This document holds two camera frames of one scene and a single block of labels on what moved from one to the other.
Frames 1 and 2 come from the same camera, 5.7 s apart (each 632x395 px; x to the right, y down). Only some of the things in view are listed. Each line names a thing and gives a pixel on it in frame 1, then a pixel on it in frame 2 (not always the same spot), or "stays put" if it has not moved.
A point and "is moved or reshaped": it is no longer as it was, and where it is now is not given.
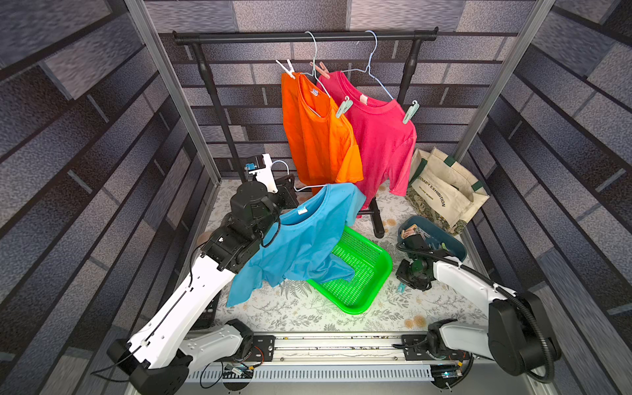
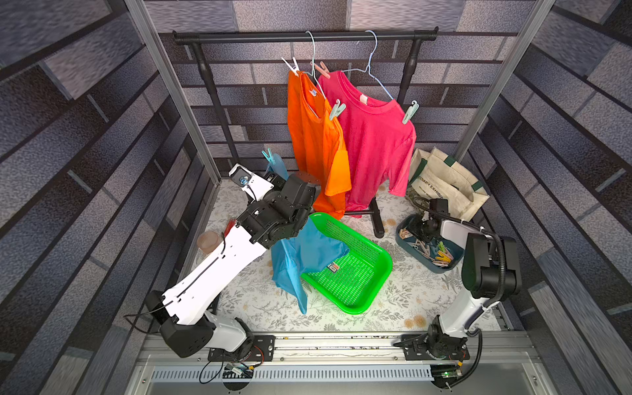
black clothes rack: (197, 38) stays put
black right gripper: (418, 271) → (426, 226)
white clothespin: (290, 72) is moved or reshaped
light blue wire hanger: (368, 68) stays put
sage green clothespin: (345, 106) is moved or reshaped
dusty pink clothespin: (323, 70) stays put
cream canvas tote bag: (444, 190) stays put
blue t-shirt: (304, 243) is moved or reshaped
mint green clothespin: (411, 111) stays put
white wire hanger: (314, 72) is moved or reshaped
